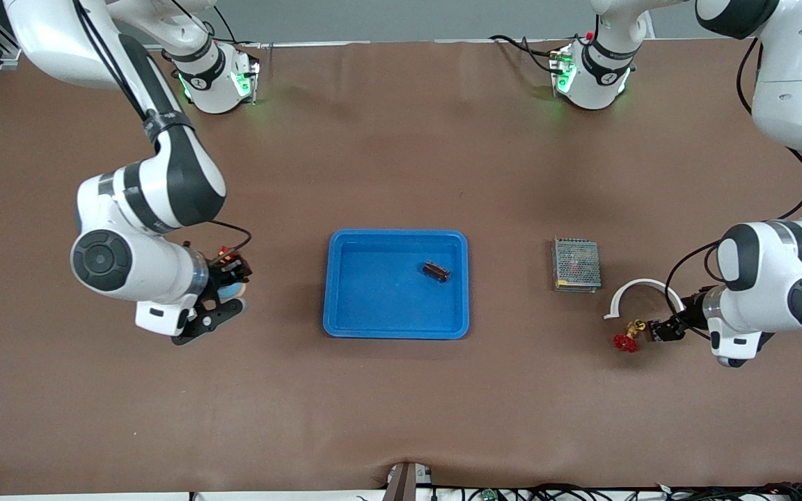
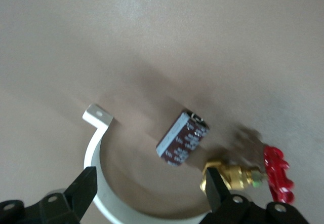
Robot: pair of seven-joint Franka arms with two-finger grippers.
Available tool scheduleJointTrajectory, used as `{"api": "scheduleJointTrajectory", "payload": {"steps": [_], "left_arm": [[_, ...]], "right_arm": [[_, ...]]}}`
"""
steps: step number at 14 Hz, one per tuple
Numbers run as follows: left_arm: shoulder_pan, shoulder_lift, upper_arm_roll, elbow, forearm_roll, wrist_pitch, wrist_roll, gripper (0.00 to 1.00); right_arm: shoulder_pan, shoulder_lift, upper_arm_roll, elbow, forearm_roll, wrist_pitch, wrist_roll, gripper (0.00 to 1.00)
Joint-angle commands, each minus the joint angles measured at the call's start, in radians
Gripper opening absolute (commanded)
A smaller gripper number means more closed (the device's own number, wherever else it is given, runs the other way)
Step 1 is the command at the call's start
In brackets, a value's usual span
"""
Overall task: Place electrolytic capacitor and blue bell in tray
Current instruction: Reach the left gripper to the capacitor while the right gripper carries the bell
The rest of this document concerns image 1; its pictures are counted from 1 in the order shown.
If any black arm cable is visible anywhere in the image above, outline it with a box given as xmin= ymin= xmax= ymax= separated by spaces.
xmin=70 ymin=0 xmax=253 ymax=265
xmin=664 ymin=35 xmax=802 ymax=342

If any white semicircular pipe clamp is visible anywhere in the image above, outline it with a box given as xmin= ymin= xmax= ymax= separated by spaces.
xmin=603 ymin=278 xmax=687 ymax=321

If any blue plastic tray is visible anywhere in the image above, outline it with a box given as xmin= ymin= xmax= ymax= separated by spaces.
xmin=323 ymin=229 xmax=470 ymax=340

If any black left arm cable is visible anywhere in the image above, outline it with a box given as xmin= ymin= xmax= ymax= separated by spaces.
xmin=664 ymin=35 xmax=802 ymax=342

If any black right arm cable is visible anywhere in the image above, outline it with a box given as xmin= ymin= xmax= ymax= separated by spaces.
xmin=70 ymin=0 xmax=253 ymax=265

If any brass valve red handle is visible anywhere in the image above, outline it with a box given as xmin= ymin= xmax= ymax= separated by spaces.
xmin=613 ymin=319 xmax=647 ymax=353

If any black cable bundle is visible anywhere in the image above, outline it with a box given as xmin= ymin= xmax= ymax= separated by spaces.
xmin=436 ymin=482 xmax=802 ymax=501

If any metal mesh power supply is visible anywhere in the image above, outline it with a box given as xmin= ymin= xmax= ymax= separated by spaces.
xmin=552 ymin=238 xmax=602 ymax=294

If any black base cable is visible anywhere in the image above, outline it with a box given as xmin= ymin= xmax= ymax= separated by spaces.
xmin=489 ymin=33 xmax=563 ymax=74

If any grey metal camera stand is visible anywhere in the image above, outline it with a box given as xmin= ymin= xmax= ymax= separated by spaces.
xmin=382 ymin=462 xmax=434 ymax=501

